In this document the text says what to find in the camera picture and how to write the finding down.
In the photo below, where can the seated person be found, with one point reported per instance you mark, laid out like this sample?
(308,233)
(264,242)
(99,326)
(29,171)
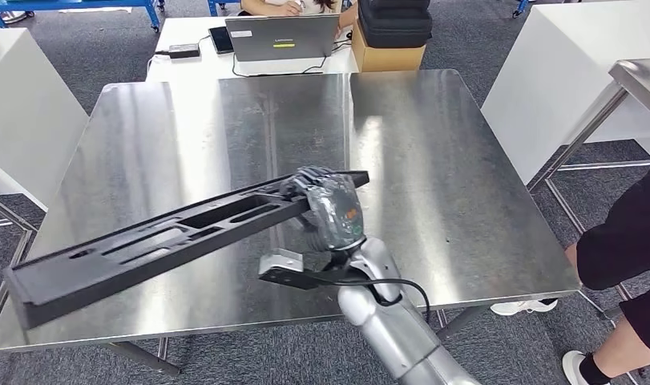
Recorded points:
(282,6)

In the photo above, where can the white panel desk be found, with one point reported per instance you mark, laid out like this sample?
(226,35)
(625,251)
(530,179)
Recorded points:
(558,64)

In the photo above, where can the brown cardboard box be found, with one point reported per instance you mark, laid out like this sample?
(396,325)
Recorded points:
(385,58)

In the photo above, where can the steel frame table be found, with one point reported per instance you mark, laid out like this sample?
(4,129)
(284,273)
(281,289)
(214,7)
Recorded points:
(643,79)

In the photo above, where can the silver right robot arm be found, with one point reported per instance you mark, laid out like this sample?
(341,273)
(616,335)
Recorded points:
(388,329)

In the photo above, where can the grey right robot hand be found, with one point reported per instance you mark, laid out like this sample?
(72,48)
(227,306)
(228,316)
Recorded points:
(335,212)

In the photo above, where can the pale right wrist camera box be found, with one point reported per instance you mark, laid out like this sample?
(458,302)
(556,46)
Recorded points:
(282,260)

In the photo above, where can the black zip case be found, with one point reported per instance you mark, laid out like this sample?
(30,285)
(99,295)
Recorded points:
(396,24)

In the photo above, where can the black plastic car part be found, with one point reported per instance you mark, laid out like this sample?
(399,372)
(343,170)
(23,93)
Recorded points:
(144,250)

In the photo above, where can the black power adapter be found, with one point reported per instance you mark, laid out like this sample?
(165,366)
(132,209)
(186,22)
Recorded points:
(184,51)

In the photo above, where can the blue steel shelf rack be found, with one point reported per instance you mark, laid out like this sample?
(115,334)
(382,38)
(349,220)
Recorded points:
(91,5)

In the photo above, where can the stainless steel workbench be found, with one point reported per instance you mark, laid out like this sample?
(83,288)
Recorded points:
(436,186)

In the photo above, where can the grey laptop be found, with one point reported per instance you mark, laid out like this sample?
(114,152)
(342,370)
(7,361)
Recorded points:
(282,37)

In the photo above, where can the white desk with steel legs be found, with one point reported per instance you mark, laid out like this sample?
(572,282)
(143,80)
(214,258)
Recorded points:
(27,106)

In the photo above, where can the black smartphone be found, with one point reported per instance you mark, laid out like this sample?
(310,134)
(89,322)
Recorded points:
(221,40)

